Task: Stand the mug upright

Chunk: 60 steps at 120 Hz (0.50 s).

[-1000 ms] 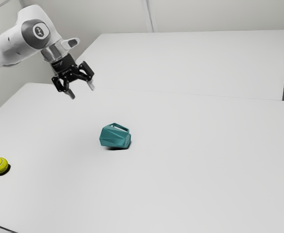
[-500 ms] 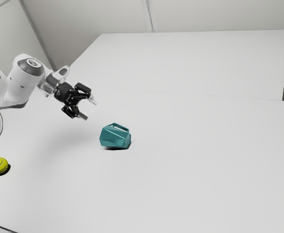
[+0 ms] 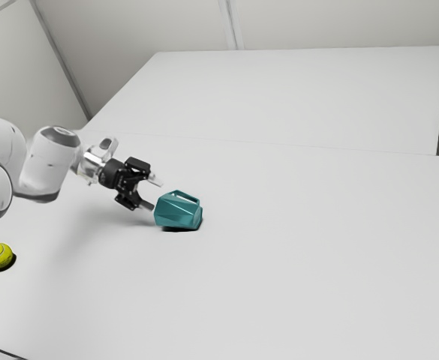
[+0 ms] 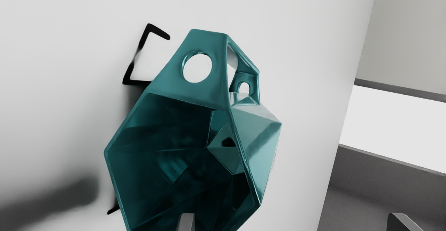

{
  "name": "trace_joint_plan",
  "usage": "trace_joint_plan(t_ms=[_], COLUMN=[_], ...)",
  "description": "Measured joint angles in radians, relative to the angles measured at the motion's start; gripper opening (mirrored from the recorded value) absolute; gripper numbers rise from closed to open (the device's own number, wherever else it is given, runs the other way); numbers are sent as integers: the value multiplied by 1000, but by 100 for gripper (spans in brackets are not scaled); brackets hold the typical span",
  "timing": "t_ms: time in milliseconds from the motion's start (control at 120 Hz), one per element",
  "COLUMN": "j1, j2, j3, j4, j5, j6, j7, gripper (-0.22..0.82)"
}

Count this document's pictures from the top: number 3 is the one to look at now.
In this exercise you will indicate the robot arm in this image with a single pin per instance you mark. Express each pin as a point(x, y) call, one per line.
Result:
point(48, 165)

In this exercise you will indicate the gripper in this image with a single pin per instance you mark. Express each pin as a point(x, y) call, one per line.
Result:
point(115, 174)

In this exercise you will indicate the teal faceted mug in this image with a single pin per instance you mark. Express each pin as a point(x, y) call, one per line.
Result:
point(178, 212)

